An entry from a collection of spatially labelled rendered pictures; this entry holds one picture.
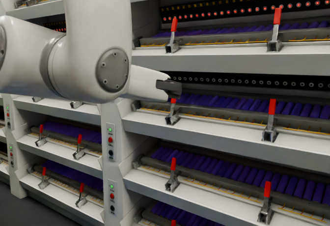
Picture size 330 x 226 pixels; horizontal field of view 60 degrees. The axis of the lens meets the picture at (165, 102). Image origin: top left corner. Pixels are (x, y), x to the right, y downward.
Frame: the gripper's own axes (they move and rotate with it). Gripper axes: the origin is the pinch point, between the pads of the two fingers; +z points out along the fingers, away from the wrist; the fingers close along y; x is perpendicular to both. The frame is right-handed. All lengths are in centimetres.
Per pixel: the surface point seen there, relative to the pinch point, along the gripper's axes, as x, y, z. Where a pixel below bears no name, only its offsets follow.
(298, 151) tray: -9.0, 21.1, 19.1
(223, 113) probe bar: -3.2, 1.2, 24.4
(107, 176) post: -29, -37, 23
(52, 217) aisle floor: -56, -73, 29
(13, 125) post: -20, -101, 22
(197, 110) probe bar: -3.2, -6.7, 24.5
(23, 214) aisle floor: -57, -85, 23
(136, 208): -39, -30, 32
